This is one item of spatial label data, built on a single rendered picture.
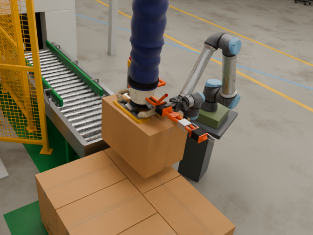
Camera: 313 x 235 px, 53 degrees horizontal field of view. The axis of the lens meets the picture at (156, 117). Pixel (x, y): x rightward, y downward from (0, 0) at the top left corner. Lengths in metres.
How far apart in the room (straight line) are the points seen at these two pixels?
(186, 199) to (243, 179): 1.27
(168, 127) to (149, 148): 0.20
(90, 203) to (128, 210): 0.28
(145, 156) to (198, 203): 0.55
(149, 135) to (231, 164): 1.80
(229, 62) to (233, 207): 1.49
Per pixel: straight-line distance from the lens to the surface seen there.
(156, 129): 2.20
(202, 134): 1.97
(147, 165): 2.30
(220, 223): 2.40
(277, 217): 3.40
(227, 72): 2.57
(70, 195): 2.46
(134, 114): 2.30
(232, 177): 3.60
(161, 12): 2.04
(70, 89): 3.70
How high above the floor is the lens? 2.35
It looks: 33 degrees down
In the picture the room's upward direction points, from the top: 7 degrees clockwise
